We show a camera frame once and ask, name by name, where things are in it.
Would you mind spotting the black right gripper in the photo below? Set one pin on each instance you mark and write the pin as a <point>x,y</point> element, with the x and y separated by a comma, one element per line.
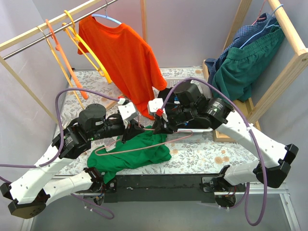
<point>163,124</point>

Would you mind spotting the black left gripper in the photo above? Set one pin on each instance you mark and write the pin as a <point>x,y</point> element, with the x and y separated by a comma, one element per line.
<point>128,130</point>

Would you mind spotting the green t shirt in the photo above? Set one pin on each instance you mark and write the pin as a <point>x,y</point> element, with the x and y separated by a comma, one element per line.
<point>109,165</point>

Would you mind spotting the dark yellow plastic hanger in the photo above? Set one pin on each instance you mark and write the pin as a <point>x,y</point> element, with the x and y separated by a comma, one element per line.
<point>85,49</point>

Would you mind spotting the orange plastic hanger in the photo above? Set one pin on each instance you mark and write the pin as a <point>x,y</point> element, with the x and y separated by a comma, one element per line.
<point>60,49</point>

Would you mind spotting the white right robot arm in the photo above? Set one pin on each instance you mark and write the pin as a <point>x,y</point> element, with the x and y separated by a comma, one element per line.
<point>272,161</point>

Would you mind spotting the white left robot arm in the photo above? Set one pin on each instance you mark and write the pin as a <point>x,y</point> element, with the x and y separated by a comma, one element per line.
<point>32,192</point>

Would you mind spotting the orange t shirt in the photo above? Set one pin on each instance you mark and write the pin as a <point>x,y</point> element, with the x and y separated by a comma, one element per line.
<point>128,59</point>

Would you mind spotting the floral table cloth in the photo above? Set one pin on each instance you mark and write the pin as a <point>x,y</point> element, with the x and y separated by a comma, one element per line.
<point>196,154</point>

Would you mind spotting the white plastic basket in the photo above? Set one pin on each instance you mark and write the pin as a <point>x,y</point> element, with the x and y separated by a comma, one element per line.
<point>203,88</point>

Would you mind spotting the teal green shorts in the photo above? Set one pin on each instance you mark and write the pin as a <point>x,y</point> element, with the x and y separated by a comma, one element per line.
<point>242,67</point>

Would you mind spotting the wooden clothes rack right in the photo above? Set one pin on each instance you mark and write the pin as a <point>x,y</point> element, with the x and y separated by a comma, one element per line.
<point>277,83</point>

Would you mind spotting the wooden clothes rack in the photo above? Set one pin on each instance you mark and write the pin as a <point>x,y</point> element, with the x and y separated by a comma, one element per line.
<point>277,83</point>
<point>30,33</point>

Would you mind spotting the blue checkered shorts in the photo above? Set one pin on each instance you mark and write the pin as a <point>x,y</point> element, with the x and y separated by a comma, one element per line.
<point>241,36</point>

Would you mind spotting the wooden clothes rack left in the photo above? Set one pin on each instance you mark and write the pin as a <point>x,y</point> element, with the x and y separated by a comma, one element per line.
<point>30,33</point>

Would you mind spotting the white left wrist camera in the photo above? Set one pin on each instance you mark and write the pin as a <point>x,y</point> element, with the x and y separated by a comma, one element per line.
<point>127,110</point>

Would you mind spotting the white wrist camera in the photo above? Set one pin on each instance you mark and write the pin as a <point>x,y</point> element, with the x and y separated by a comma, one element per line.
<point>127,110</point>
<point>154,109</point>

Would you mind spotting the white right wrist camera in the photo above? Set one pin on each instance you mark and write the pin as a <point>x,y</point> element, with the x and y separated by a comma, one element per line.
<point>154,109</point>

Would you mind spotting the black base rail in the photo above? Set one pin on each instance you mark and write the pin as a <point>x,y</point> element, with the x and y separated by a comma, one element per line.
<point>203,188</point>

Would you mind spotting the pink wire hanger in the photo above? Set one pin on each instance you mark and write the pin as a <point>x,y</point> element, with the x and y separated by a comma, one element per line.
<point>259,14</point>

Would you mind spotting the light blue wire hanger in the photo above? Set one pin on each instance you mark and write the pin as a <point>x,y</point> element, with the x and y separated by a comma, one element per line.
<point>265,26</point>

